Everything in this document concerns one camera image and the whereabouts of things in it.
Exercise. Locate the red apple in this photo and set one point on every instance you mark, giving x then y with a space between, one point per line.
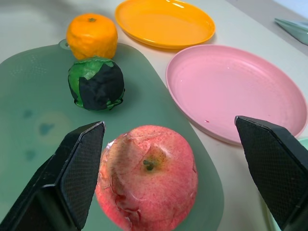
148 178

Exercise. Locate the orange plate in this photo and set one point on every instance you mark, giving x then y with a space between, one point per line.
166 22

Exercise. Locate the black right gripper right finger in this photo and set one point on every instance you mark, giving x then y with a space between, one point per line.
272 166

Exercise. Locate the pink plate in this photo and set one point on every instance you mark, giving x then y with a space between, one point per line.
233 91

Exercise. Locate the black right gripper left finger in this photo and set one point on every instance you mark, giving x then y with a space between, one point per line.
72 178

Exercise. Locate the orange mandarin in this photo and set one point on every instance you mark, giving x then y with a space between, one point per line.
92 36

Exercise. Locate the green cutting board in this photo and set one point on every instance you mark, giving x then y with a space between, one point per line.
144 115

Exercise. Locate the pale green tray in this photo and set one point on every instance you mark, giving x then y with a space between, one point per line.
294 29

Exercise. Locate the green and black taped fruit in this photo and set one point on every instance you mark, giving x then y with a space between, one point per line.
96 84

